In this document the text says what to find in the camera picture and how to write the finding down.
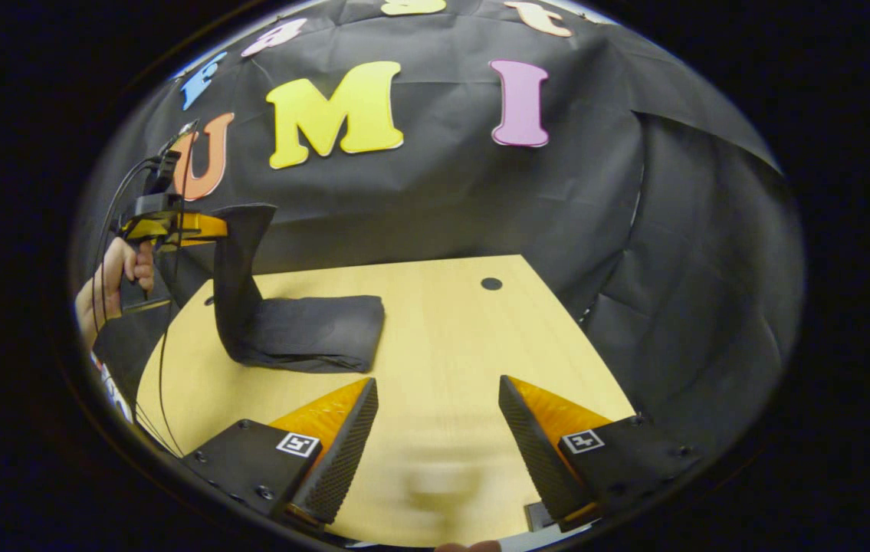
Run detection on black backdrop cloth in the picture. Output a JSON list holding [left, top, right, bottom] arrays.
[[71, 0, 807, 476]]

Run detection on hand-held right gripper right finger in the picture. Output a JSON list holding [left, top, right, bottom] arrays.
[[497, 374, 704, 532]]

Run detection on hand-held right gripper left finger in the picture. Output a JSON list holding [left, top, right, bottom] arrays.
[[182, 376, 379, 528]]

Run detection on dark jeans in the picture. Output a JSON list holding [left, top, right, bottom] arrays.
[[211, 203, 386, 374]]

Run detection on black cable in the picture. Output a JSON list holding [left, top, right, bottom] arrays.
[[92, 156, 158, 338]]

